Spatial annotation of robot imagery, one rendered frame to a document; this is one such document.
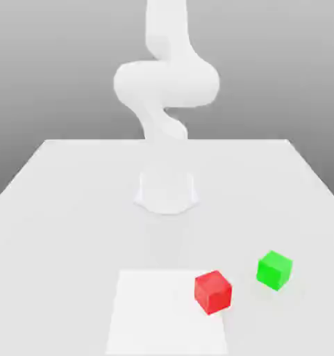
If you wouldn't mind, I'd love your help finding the small red cube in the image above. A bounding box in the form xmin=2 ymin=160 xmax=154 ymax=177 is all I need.
xmin=194 ymin=269 xmax=233 ymax=316

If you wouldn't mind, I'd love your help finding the small green cube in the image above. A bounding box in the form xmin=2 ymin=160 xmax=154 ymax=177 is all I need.
xmin=256 ymin=249 xmax=294 ymax=292

